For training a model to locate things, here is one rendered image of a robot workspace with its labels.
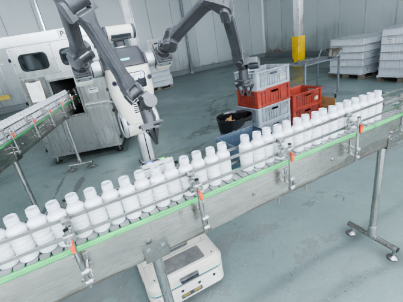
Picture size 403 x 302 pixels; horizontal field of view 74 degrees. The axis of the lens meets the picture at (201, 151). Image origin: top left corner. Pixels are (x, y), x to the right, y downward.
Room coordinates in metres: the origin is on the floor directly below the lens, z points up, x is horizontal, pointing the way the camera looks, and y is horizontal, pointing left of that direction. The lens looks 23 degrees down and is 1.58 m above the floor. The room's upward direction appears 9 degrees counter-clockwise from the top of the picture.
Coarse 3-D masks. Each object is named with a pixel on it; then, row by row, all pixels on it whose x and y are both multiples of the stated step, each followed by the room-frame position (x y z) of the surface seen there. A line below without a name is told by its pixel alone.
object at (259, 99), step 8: (272, 88) 3.35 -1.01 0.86; (280, 88) 3.41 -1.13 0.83; (288, 88) 3.49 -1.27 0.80; (240, 96) 3.48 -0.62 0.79; (248, 96) 3.36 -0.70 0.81; (256, 96) 3.23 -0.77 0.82; (264, 96) 3.28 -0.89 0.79; (272, 96) 3.35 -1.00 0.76; (280, 96) 3.41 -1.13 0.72; (288, 96) 3.49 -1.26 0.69; (240, 104) 3.49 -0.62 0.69; (248, 104) 3.36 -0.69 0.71; (256, 104) 3.24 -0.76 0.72; (264, 104) 3.26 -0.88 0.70
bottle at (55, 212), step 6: (48, 204) 0.77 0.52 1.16; (54, 204) 0.76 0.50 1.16; (48, 210) 0.75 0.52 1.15; (54, 210) 0.75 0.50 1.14; (60, 210) 0.77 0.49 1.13; (48, 216) 0.75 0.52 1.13; (54, 216) 0.75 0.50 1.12; (60, 216) 0.75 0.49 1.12; (54, 228) 0.74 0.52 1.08; (60, 228) 0.74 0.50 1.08; (54, 234) 0.75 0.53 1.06; (60, 234) 0.74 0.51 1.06; (66, 246) 0.74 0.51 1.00
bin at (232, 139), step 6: (252, 126) 1.81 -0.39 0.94; (234, 132) 1.75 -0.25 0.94; (240, 132) 1.77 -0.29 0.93; (246, 132) 1.79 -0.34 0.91; (270, 132) 1.64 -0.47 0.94; (216, 138) 1.68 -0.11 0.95; (222, 138) 1.71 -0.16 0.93; (228, 138) 1.73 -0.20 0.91; (234, 138) 1.75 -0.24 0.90; (228, 144) 1.54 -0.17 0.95; (234, 144) 1.75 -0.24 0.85; (234, 150) 1.49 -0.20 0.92
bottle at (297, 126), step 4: (296, 120) 1.18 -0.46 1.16; (300, 120) 1.18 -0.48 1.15; (296, 124) 1.18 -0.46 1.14; (300, 124) 1.18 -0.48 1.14; (292, 128) 1.19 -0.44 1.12; (296, 128) 1.17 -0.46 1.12; (300, 128) 1.17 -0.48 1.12; (296, 136) 1.17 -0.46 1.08; (300, 136) 1.17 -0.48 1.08; (296, 140) 1.17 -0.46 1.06; (300, 140) 1.17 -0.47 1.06; (296, 144) 1.17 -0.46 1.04; (296, 148) 1.17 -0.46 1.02; (300, 148) 1.17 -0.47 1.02
